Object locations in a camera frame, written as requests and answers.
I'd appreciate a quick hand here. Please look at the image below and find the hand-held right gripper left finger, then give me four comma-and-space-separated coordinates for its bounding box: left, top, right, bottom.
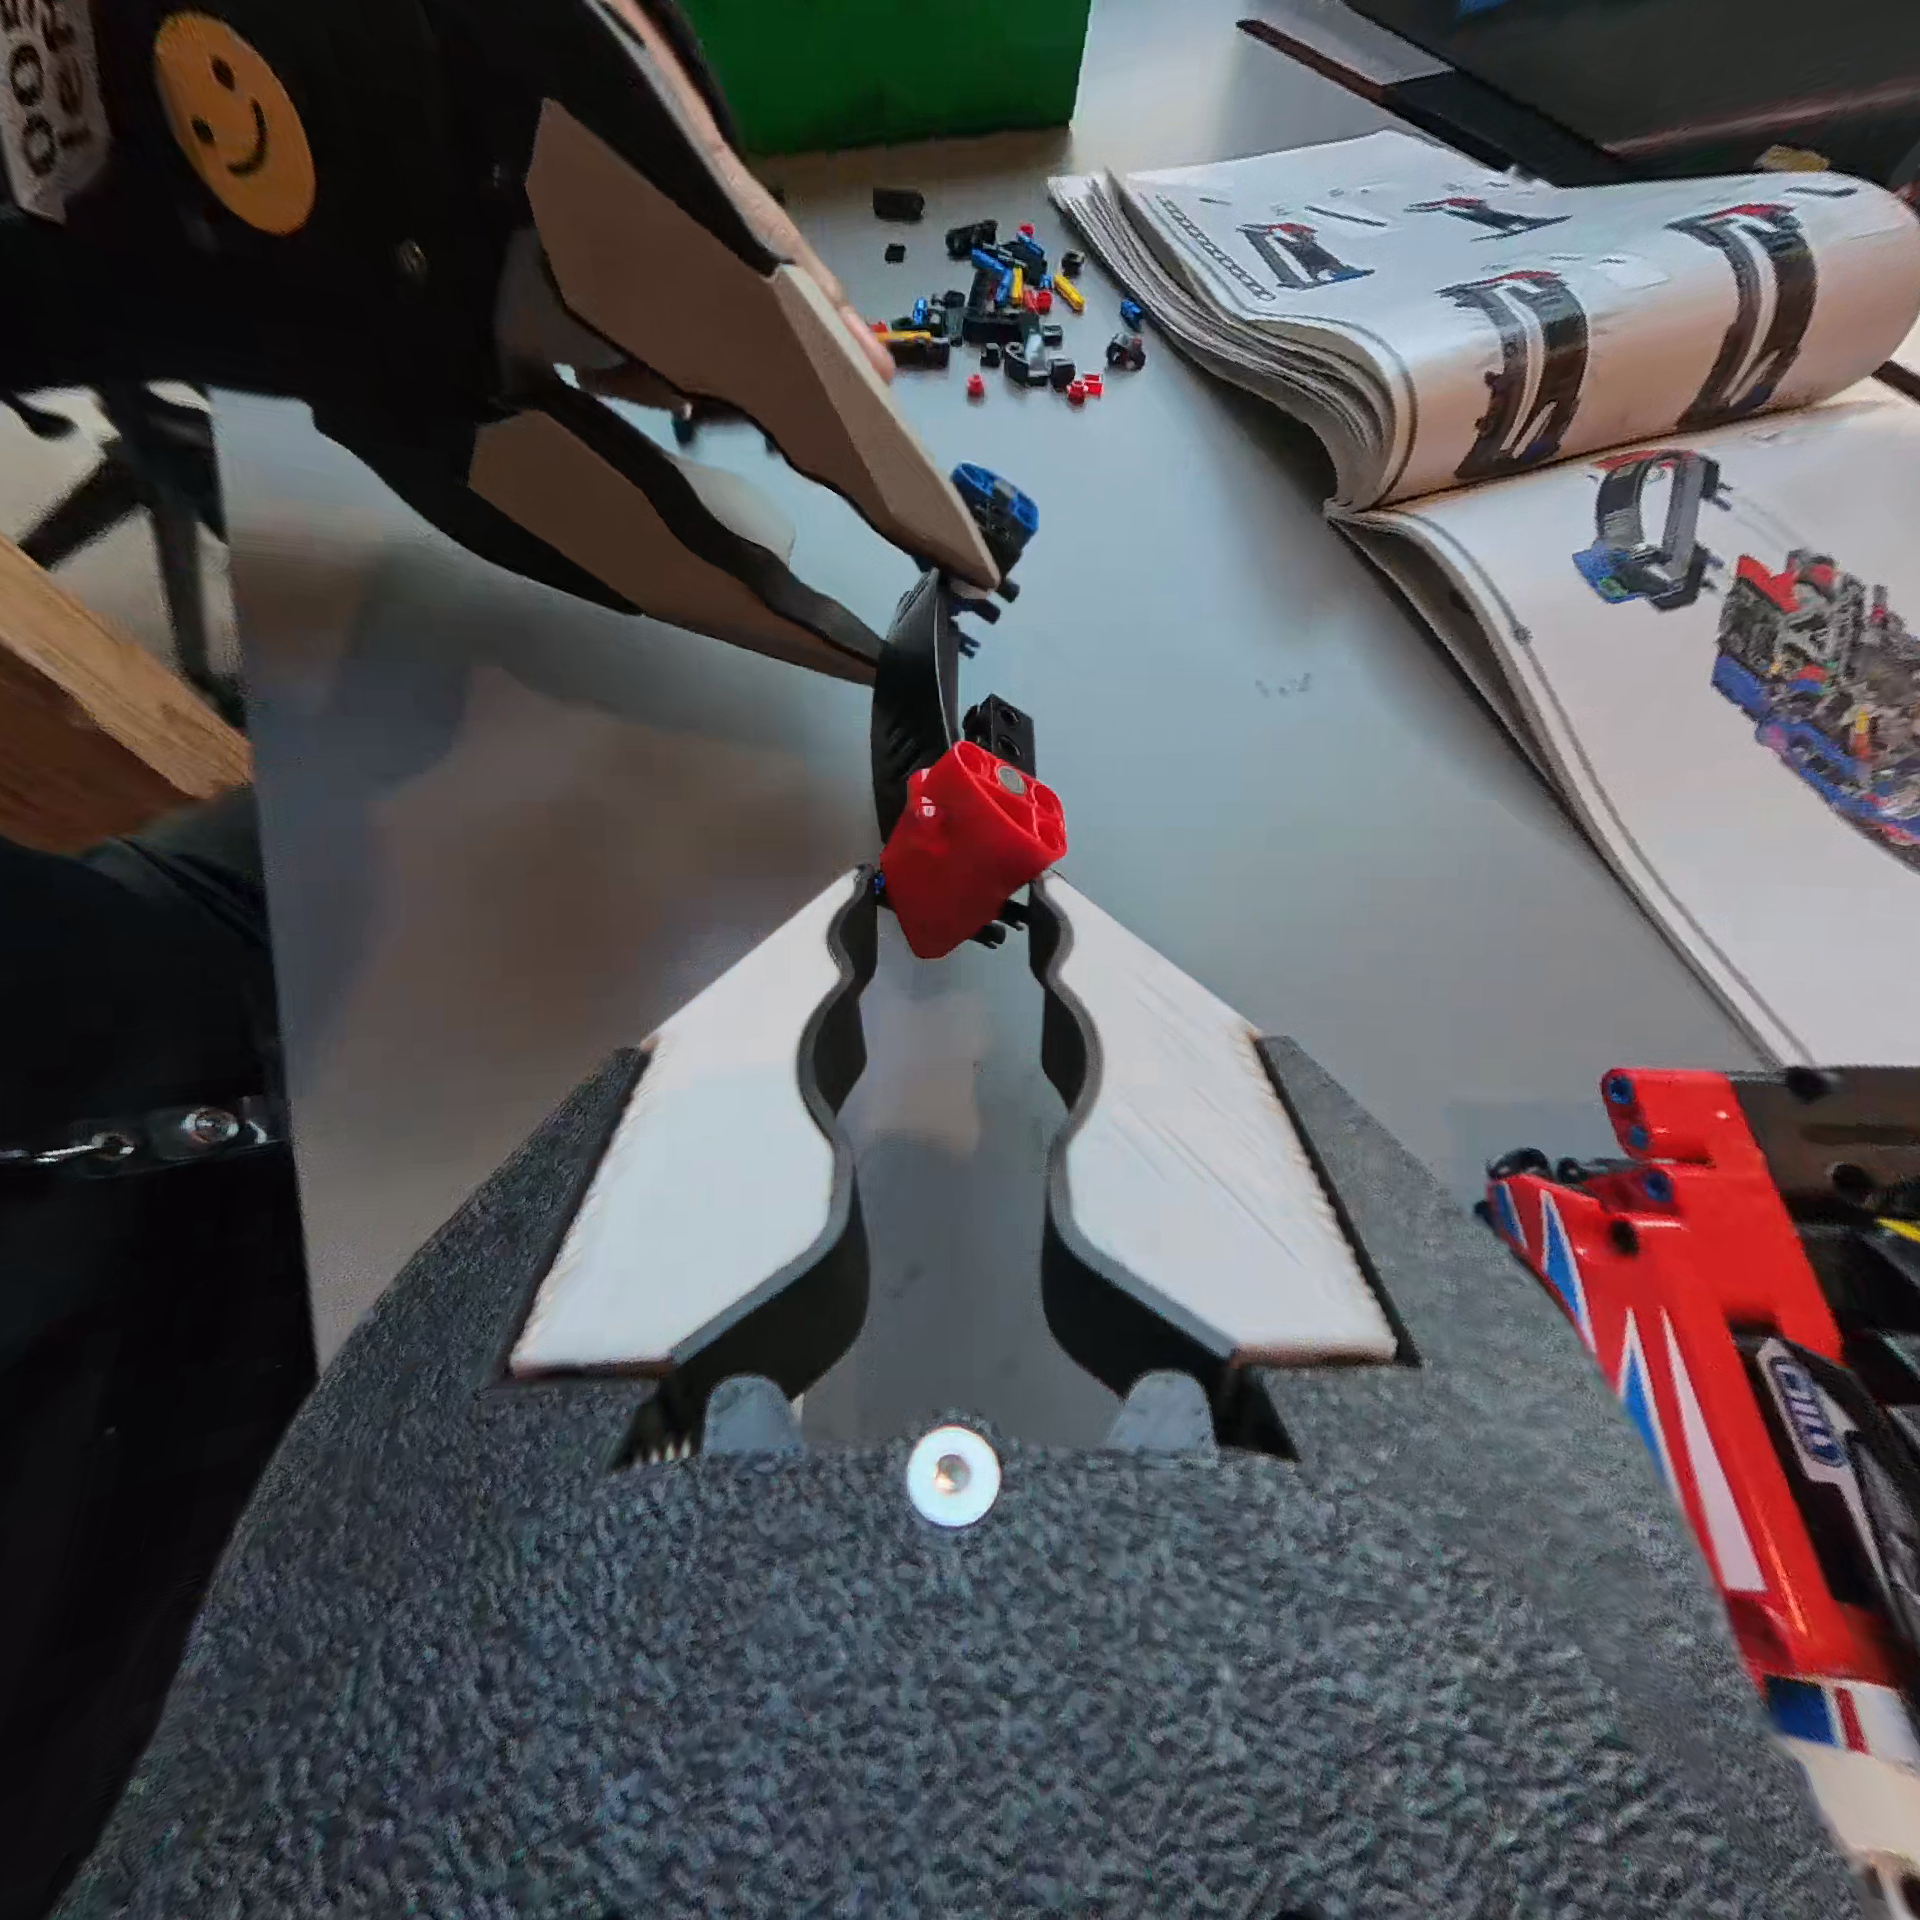
508, 871, 881, 1397

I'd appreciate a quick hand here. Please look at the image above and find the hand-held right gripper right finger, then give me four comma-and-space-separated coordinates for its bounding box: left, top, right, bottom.
1031, 871, 1400, 1394

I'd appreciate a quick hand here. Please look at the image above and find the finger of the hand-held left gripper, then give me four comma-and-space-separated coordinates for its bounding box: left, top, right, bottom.
521, 95, 1007, 597
469, 405, 888, 687

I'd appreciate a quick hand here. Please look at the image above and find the black panel toy brick assembly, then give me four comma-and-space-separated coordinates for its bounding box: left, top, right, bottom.
871, 462, 1073, 962

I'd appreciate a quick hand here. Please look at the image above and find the grey desk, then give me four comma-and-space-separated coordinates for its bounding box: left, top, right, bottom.
209, 0, 1920, 1373

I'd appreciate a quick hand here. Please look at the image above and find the person's left hand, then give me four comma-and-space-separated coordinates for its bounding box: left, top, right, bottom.
638, 0, 902, 380

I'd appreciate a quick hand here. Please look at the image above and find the pile of loose toy bricks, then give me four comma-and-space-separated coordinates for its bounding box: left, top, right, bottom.
871, 183, 1154, 408

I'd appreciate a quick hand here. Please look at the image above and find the green box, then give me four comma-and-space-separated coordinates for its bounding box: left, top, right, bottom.
674, 0, 1094, 160

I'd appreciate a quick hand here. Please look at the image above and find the black chair base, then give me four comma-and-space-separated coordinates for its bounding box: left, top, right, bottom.
0, 382, 241, 723

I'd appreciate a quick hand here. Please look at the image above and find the red blue toy brick car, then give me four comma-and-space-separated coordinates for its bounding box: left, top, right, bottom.
1481, 1064, 1920, 1906

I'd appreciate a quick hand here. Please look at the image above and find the open building instruction booklet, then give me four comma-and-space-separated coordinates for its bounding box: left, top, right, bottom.
1046, 127, 1920, 1070

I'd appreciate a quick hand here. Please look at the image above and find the black printed box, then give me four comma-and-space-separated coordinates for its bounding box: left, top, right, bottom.
1245, 0, 1920, 190

